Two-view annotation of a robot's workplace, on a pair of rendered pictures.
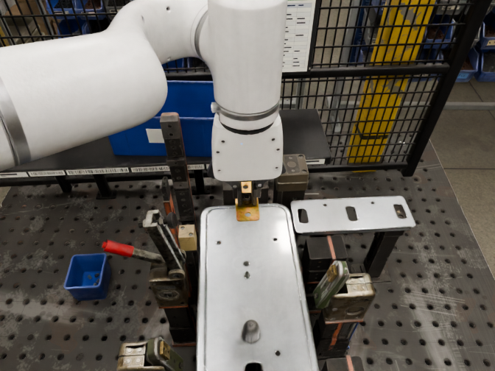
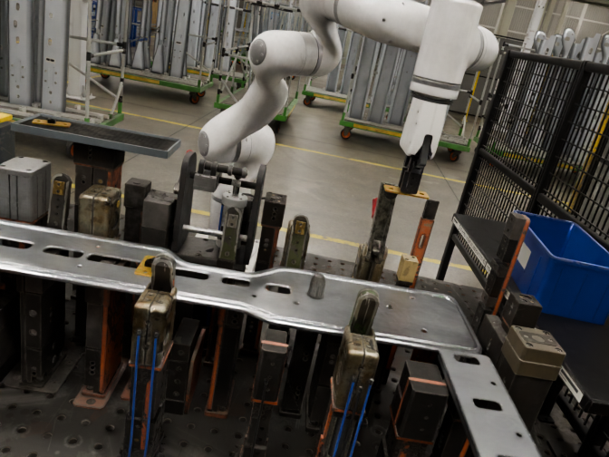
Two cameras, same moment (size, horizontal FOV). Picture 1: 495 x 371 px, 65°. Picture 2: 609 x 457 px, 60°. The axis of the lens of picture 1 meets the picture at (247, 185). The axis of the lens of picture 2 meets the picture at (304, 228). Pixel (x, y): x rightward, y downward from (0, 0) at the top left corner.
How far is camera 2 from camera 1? 102 cm
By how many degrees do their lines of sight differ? 75
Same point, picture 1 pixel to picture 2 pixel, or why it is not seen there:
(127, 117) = (362, 18)
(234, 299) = (349, 294)
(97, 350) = not seen: hidden behind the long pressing
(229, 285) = not seen: hidden behind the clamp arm
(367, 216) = (488, 419)
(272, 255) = (402, 325)
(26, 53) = not seen: outside the picture
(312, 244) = (427, 366)
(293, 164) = (538, 339)
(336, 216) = (477, 387)
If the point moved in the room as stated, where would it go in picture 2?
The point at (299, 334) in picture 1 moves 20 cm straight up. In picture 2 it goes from (312, 317) to (333, 220)
